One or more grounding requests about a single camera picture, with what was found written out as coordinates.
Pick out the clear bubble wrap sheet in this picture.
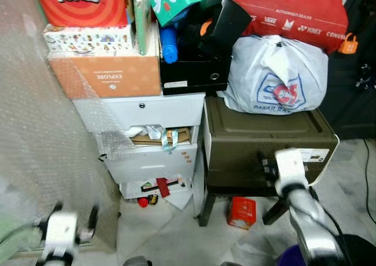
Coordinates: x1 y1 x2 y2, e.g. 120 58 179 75
0 0 137 261

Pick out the white plastic drawer unit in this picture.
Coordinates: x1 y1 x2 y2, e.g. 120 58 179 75
73 92 207 200

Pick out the grey left robot leg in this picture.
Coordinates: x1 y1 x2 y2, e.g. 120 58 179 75
122 255 151 266

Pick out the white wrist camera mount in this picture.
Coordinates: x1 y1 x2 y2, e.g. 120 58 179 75
46 212 79 254
274 149 308 189

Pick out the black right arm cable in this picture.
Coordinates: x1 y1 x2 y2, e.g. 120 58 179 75
307 185 353 266

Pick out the white printed plastic bag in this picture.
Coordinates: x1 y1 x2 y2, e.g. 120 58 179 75
218 35 329 116

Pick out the green cartoon box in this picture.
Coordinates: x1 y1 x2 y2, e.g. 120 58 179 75
147 0 213 27

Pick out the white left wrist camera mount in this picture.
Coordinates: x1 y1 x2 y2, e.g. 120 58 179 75
46 212 79 254

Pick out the brown nightstand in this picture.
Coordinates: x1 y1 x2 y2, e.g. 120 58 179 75
199 95 340 227

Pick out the black floor cable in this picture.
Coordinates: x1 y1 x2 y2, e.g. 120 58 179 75
362 139 376 225

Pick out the red cardboard box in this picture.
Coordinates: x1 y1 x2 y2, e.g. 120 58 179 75
227 196 257 230

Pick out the black open box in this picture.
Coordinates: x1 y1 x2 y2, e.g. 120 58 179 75
159 0 253 96

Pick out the red cartoon tunes box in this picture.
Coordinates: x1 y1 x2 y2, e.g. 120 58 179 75
33 0 129 28

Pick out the thin green upright book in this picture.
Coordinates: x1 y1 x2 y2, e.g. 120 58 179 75
133 0 153 56

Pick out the white patterned box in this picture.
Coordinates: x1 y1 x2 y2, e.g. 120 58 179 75
43 24 137 58

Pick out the orange cardboard box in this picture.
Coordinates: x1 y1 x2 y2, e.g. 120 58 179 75
48 55 162 100

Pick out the blue bottle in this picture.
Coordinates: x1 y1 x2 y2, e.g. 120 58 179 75
159 25 179 65

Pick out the red plastic shopping bag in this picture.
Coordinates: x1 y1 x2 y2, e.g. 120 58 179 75
227 0 349 53

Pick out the orange padlock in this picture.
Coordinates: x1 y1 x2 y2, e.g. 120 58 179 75
337 32 360 55

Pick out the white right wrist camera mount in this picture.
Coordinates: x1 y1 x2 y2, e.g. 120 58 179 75
274 149 308 189

